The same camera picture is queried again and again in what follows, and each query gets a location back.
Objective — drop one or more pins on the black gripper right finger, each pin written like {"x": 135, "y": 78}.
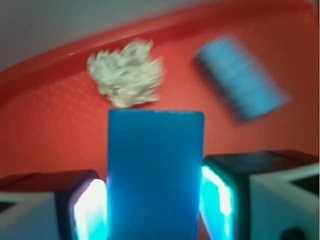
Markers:
{"x": 266, "y": 195}

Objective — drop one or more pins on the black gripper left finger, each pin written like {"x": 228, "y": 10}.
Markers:
{"x": 65, "y": 205}

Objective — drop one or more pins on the blue rectangular block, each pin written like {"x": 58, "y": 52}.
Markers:
{"x": 154, "y": 174}

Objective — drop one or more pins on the red plastic tray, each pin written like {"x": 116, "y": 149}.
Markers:
{"x": 52, "y": 117}

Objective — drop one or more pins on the light blue sponge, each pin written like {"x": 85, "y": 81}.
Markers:
{"x": 244, "y": 84}

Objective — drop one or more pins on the white knotted rope toy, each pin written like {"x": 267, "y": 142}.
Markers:
{"x": 128, "y": 76}

